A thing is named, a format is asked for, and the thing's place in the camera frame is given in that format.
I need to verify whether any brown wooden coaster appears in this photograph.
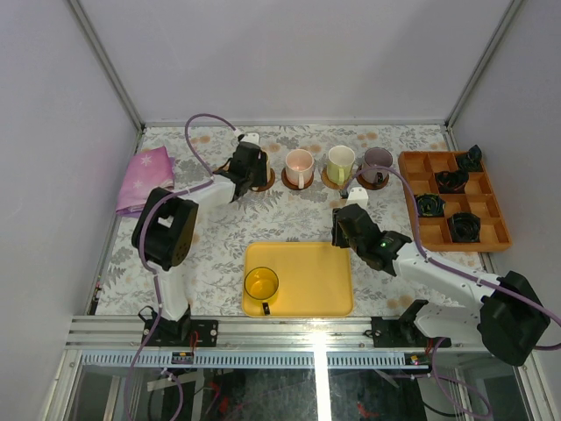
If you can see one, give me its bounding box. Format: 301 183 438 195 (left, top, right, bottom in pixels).
357 168 389 190
280 168 316 191
251 168 275 192

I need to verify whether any pink ceramic mug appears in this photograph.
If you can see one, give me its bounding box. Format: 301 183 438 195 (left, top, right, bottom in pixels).
284 149 315 189

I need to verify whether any woven rattan coaster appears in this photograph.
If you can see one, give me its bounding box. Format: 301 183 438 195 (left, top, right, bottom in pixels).
213 161 230 175
320 166 354 190

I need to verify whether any white mug green handle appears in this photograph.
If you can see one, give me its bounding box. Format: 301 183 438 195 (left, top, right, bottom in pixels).
326 146 356 186

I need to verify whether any purple grey mug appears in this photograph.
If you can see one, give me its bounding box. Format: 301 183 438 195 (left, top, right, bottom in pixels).
361 147 393 174

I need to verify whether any yellow glass mug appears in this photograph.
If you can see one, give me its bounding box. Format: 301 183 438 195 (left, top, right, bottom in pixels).
244 267 280 316

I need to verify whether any cream beige mug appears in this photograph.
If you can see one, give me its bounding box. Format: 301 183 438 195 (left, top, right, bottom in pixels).
261 151 270 185

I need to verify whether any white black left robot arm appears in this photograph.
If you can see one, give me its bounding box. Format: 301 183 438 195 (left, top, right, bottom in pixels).
131 140 270 346

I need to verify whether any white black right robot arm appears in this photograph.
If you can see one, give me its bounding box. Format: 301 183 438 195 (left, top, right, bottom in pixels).
331 203 553 367

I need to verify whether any yellow plastic tray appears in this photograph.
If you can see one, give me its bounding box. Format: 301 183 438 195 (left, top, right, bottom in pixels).
241 242 354 318

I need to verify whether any black rolled fabric bundle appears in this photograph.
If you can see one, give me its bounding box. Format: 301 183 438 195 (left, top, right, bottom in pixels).
415 193 446 218
435 169 469 194
456 145 483 172
447 212 481 243

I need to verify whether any orange compartment organizer box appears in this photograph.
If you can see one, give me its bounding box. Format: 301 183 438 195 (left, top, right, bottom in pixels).
398 151 512 253

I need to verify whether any pink folded cartoon cloth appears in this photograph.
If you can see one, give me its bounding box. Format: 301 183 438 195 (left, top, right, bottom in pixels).
116 146 174 216

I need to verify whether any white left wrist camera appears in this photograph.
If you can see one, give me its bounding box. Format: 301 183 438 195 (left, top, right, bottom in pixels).
235 131 260 146

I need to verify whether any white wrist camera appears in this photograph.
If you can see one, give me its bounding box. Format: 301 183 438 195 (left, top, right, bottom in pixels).
344 187 369 210
235 131 260 146

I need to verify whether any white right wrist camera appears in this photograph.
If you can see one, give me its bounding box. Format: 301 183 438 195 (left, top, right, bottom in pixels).
344 187 369 210

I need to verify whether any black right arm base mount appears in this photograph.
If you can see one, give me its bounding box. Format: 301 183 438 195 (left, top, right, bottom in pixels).
362 299 438 348

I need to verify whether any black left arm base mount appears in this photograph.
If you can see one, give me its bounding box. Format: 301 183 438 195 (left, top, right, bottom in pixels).
138 306 219 348

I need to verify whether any aluminium front frame rail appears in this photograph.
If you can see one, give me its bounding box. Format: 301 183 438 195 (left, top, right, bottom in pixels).
64 315 392 352

